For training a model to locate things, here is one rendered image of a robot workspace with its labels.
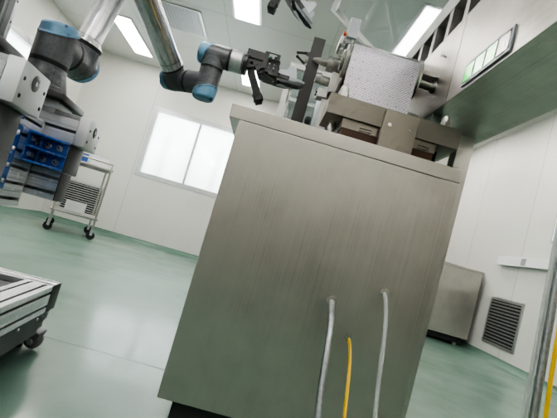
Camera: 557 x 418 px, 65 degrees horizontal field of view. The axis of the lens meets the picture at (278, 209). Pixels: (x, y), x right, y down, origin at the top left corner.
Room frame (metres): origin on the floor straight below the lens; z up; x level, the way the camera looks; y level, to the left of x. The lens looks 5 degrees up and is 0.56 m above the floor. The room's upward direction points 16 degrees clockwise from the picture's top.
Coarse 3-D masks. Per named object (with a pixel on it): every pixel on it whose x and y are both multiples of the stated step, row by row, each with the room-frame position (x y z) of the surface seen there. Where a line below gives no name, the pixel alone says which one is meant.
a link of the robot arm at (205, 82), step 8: (208, 64) 1.39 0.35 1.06; (192, 72) 1.41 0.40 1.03; (200, 72) 1.40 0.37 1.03; (208, 72) 1.39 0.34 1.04; (216, 72) 1.40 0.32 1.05; (184, 80) 1.42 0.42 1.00; (192, 80) 1.40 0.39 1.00; (200, 80) 1.39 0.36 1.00; (208, 80) 1.39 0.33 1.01; (216, 80) 1.40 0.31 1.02; (184, 88) 1.44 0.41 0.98; (192, 88) 1.42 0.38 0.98; (200, 88) 1.39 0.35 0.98; (208, 88) 1.39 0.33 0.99; (216, 88) 1.41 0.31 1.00; (200, 96) 1.40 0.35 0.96; (208, 96) 1.40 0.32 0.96
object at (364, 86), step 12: (348, 72) 1.43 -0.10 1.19; (360, 72) 1.43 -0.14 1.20; (348, 84) 1.43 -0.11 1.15; (360, 84) 1.43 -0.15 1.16; (372, 84) 1.43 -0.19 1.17; (384, 84) 1.43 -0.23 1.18; (396, 84) 1.43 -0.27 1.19; (360, 96) 1.43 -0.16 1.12; (372, 96) 1.43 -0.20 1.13; (384, 96) 1.43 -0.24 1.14; (396, 96) 1.43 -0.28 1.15; (408, 96) 1.43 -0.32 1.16; (396, 108) 1.43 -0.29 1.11; (408, 108) 1.43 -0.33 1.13
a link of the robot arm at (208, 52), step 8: (200, 48) 1.38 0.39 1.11; (208, 48) 1.38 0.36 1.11; (216, 48) 1.39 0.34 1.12; (224, 48) 1.39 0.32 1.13; (200, 56) 1.40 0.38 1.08; (208, 56) 1.39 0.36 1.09; (216, 56) 1.39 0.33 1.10; (224, 56) 1.39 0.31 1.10; (216, 64) 1.39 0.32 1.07; (224, 64) 1.40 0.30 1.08
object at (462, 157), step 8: (464, 136) 1.57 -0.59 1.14; (464, 144) 1.57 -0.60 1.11; (472, 144) 1.57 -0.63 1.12; (456, 152) 1.57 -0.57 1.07; (464, 152) 1.57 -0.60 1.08; (448, 160) 1.62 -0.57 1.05; (456, 160) 1.57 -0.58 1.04; (464, 160) 1.57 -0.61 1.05; (464, 168) 1.57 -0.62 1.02; (464, 176) 1.57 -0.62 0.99; (456, 200) 1.57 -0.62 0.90; (456, 208) 1.57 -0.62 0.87; (448, 232) 1.57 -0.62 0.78; (448, 240) 1.57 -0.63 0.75; (440, 264) 1.57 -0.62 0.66; (440, 272) 1.57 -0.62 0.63; (432, 296) 1.57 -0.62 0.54; (432, 304) 1.57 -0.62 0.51; (424, 328) 1.57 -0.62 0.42; (424, 336) 1.57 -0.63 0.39; (416, 360) 1.57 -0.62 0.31; (416, 368) 1.57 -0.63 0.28; (408, 392) 1.57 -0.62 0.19; (408, 400) 1.57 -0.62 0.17; (400, 416) 1.57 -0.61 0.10
